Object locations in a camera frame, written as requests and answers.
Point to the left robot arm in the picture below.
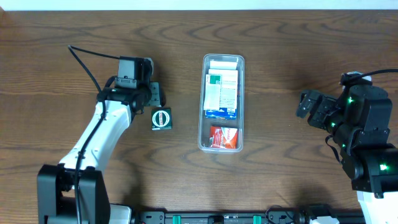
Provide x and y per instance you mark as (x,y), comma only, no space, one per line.
(73,191)

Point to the red Panadol box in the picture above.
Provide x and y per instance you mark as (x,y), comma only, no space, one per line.
(223,137)

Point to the green Zam-Buk box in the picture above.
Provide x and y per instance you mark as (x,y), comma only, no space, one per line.
(161,119)

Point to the dark bottle white cap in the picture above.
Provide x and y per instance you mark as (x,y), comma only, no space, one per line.
(162,98)

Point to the blue medicine box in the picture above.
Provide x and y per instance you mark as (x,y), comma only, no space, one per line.
(228,95)

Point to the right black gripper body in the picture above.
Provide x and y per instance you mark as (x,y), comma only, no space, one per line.
(313,106)

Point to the clear plastic container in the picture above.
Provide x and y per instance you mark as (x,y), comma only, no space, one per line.
(225,62)

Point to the white green medicine box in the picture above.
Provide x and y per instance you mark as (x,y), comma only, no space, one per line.
(212,92)

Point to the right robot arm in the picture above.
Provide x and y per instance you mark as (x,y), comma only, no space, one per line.
(358,123)

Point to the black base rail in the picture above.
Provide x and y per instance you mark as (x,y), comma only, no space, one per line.
(276,214)

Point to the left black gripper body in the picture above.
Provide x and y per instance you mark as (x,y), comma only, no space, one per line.
(156,94)

